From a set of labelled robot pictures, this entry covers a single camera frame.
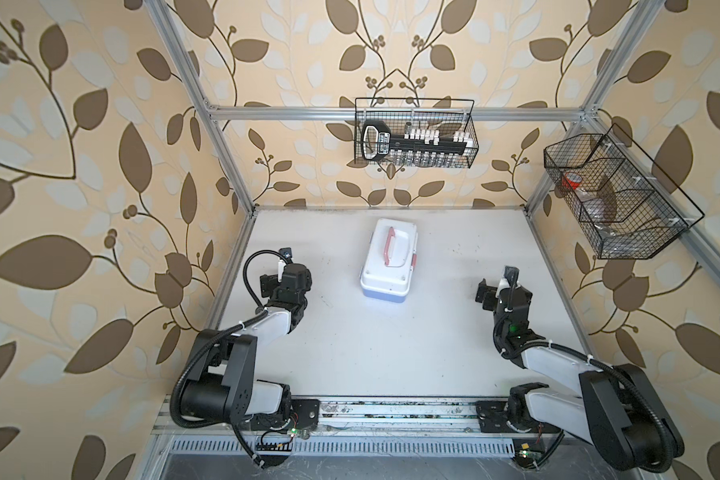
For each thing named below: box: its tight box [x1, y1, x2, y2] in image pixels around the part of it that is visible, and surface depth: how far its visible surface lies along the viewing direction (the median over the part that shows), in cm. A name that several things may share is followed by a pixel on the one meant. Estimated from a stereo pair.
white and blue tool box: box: [360, 218, 419, 304], surface depth 93 cm
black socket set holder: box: [361, 120, 474, 166], surface depth 86 cm
